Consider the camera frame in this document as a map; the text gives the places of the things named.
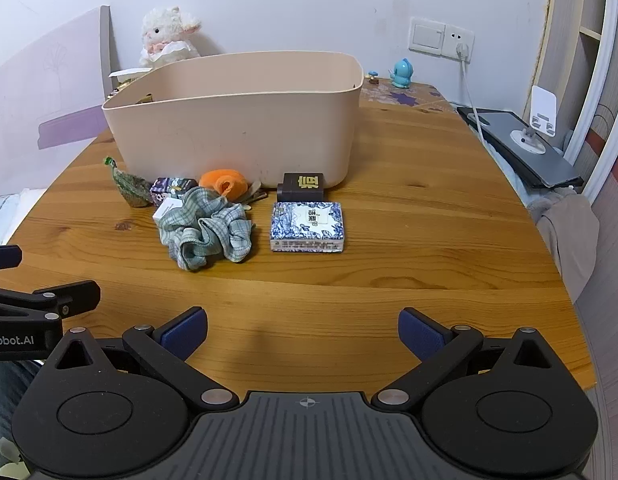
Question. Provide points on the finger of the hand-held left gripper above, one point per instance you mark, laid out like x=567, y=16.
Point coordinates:
x=8, y=256
x=79, y=296

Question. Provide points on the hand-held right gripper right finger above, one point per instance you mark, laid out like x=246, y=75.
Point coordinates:
x=421, y=332

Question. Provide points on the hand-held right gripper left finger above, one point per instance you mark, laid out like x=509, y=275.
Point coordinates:
x=181, y=332

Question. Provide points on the green plaid scrunchie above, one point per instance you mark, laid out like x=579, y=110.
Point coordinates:
x=204, y=230

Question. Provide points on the small white card box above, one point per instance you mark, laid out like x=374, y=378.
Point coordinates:
x=166, y=208

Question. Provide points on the small purple box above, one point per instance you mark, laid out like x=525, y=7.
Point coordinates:
x=164, y=187

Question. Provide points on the brown hair clip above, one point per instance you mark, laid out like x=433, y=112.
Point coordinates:
x=254, y=195

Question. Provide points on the blue and white patterned box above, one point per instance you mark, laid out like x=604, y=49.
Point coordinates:
x=309, y=225

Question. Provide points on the orange plush toy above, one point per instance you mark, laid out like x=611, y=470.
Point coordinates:
x=221, y=180

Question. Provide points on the black box with gold print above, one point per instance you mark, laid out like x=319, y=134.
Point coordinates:
x=301, y=185

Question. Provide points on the beige plastic storage bin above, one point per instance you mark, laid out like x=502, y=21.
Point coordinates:
x=229, y=125

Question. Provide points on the person's leg in jeans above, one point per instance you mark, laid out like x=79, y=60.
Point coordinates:
x=4, y=395

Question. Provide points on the lilac headboard panel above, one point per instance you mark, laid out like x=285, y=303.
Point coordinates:
x=39, y=85

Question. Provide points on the grey clothing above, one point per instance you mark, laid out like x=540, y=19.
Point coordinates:
x=569, y=235

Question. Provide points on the light blue cloth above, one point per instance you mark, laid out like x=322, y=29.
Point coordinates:
x=511, y=175

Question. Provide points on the gold tissue pack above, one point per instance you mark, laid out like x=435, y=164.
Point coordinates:
x=129, y=74

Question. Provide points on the grey laptop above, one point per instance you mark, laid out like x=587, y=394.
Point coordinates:
x=496, y=122

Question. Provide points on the purple floral table mat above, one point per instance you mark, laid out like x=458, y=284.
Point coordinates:
x=414, y=97

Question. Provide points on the white phone stand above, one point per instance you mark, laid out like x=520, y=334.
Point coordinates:
x=541, y=110

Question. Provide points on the blue bird figurine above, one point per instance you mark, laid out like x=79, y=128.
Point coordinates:
x=403, y=74

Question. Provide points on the small mushroom figurine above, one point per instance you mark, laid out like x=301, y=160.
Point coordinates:
x=373, y=77

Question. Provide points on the white plush lamb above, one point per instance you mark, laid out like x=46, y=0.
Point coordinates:
x=164, y=35

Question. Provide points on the wooden shelf unit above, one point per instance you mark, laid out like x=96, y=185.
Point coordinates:
x=564, y=35

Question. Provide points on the white wall switch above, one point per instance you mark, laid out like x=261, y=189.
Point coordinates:
x=426, y=35

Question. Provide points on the white wall socket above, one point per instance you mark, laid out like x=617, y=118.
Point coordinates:
x=459, y=35

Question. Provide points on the white curved frame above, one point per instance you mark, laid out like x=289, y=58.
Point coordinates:
x=601, y=85

